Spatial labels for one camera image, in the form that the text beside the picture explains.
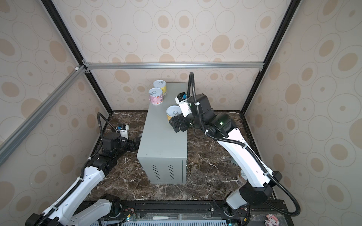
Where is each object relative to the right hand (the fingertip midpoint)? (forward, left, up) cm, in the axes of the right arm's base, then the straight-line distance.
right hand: (177, 117), depth 64 cm
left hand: (+2, +22, -16) cm, 27 cm away
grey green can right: (-5, -34, -38) cm, 51 cm away
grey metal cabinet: (-15, +6, -4) cm, 17 cm away
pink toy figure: (-36, -45, -36) cm, 68 cm away
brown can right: (-15, -36, -34) cm, 52 cm away
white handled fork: (-34, -1, -38) cm, 51 cm away
